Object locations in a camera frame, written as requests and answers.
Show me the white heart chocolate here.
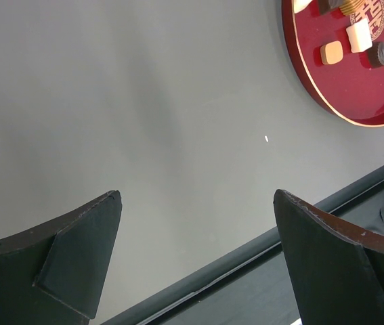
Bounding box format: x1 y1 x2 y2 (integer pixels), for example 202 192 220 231
293 0 312 14

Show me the tan rounded square chocolate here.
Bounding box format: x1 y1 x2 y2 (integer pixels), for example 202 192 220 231
320 41 343 65

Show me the white rectangular chocolate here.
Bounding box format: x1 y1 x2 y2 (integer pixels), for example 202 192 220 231
345 18 372 53

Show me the dark round ridged chocolate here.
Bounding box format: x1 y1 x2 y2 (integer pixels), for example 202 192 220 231
366 41 384 68

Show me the dark square ridged chocolate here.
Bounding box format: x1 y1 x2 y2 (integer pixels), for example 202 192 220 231
317 0 344 15

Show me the round dark red plate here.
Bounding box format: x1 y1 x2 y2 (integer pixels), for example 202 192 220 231
281 1 384 127

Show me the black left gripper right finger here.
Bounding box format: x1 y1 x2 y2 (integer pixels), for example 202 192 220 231
274 190 384 324

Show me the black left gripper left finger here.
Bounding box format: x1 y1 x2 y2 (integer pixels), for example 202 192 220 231
0 190 122 324

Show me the golden ridged chocolate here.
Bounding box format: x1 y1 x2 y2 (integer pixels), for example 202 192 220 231
339 0 365 16

